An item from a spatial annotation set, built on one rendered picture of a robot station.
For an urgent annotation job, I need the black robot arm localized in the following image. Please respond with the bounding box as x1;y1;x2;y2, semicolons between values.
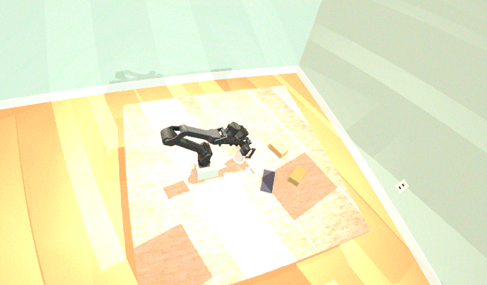
160;122;249;168

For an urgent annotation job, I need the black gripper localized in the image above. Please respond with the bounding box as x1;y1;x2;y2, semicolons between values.
230;135;252;156

